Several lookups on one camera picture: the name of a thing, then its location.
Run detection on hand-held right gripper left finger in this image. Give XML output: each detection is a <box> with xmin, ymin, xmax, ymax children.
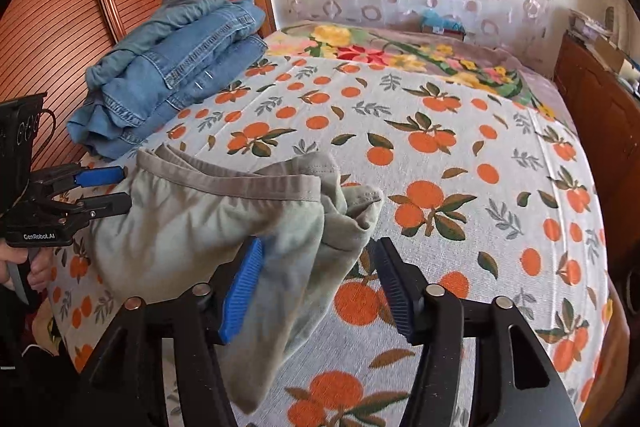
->
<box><xmin>75</xmin><ymin>236</ymin><xmax>265</xmax><ymax>427</ymax></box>

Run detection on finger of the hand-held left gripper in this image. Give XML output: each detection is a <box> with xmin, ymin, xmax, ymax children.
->
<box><xmin>47</xmin><ymin>191</ymin><xmax>133</xmax><ymax>223</ymax></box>
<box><xmin>31</xmin><ymin>163</ymin><xmax>127</xmax><ymax>198</ymax></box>

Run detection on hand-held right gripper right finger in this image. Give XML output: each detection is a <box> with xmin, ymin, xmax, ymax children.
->
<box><xmin>374</xmin><ymin>236</ymin><xmax>582</xmax><ymax>427</ymax></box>

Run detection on grey-green pants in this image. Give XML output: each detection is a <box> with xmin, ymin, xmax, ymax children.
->
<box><xmin>89</xmin><ymin>146</ymin><xmax>385</xmax><ymax>413</ymax></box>

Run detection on person's left hand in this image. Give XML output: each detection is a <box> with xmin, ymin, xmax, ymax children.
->
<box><xmin>0</xmin><ymin>239</ymin><xmax>53</xmax><ymax>305</ymax></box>

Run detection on orange fruit print bed cloth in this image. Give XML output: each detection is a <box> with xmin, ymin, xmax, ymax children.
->
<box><xmin>47</xmin><ymin>54</ymin><xmax>613</xmax><ymax>427</ymax></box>

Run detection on folded blue denim jeans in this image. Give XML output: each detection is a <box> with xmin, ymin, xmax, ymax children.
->
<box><xmin>66</xmin><ymin>0</ymin><xmax>270</xmax><ymax>158</ymax></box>

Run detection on floral pink blanket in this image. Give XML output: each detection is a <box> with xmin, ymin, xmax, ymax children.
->
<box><xmin>264</xmin><ymin>21</ymin><xmax>632</xmax><ymax>358</ymax></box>

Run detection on wooden low cabinet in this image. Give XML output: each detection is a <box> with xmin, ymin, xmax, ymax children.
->
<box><xmin>552</xmin><ymin>32</ymin><xmax>640</xmax><ymax>268</ymax></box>

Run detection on blue box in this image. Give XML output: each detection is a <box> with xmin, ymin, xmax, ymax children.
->
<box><xmin>419</xmin><ymin>9</ymin><xmax>467</xmax><ymax>40</ymax></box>

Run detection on cardboard box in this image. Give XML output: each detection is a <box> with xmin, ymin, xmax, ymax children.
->
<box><xmin>594</xmin><ymin>38</ymin><xmax>628</xmax><ymax>75</ymax></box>

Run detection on stack of books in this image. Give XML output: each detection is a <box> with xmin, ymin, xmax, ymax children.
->
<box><xmin>569</xmin><ymin>9</ymin><xmax>607</xmax><ymax>44</ymax></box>

